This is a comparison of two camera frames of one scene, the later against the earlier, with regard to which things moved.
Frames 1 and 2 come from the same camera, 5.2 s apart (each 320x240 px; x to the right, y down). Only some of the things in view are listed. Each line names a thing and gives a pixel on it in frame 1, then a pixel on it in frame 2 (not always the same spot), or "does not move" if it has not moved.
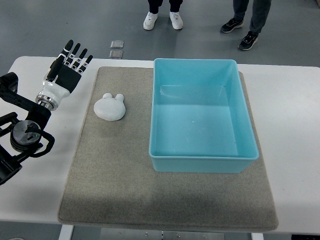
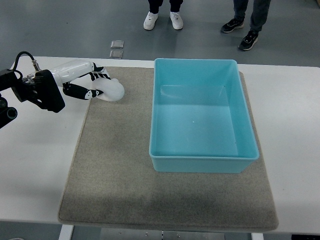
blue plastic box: [201, 121] does not move
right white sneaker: [176, 20] does not move
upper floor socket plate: [117, 44] does not move
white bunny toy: [109, 108] to [113, 90]
